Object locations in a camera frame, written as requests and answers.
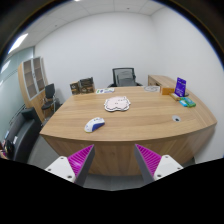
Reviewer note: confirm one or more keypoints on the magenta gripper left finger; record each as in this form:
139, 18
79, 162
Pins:
75, 167

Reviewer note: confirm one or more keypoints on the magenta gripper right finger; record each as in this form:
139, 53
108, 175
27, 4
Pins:
153, 166

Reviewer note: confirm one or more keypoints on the white and blue computer mouse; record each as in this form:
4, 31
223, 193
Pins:
94, 124

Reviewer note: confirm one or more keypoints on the large wooden desk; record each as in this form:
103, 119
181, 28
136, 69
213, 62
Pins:
153, 120

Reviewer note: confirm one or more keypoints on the black leather sofa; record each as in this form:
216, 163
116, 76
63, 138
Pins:
23, 135

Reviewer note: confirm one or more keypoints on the blue packet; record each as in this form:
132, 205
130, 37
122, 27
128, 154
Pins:
183, 103

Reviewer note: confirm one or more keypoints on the black visitor chair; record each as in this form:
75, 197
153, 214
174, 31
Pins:
49, 99

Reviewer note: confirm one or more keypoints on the green packet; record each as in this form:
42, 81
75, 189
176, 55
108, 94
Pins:
189, 102

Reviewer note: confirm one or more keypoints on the beige small box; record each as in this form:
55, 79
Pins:
174, 96

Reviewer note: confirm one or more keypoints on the orange box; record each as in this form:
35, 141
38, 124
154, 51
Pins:
167, 90

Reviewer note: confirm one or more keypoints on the round patterned coaster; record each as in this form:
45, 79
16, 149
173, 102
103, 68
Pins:
152, 88

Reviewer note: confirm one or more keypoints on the white printed card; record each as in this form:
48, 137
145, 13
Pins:
105, 90

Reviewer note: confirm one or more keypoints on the brown box left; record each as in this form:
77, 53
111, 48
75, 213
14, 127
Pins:
75, 88

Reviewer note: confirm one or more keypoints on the dark brown box right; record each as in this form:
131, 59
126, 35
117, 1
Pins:
86, 85

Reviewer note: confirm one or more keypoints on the wooden side cabinet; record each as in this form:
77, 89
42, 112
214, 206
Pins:
160, 80

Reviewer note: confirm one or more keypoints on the grey mesh office chair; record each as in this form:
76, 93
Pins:
123, 77

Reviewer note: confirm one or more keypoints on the wooden bookshelf cabinet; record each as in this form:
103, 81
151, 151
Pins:
32, 82

